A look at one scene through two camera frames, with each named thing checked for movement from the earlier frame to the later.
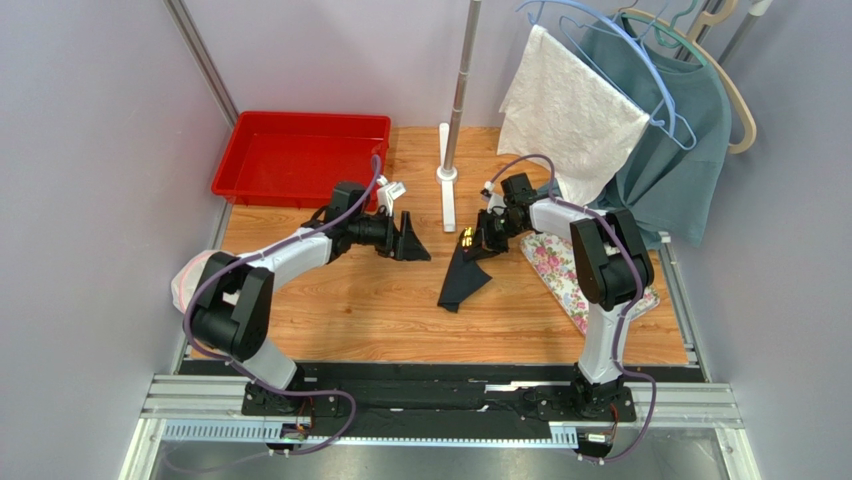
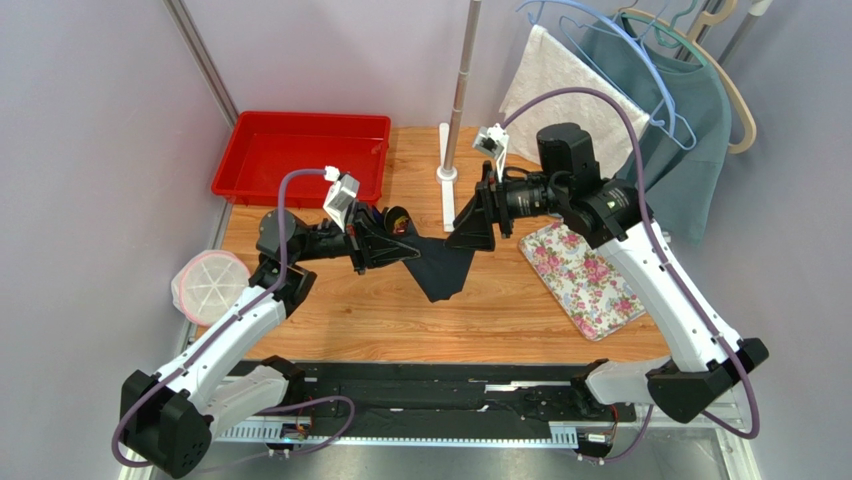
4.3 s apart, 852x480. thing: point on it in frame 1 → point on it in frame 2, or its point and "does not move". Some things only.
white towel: [562, 108] does not move
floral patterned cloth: [553, 259] does not move
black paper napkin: [463, 278] → [439, 269]
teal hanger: [679, 36] does not move
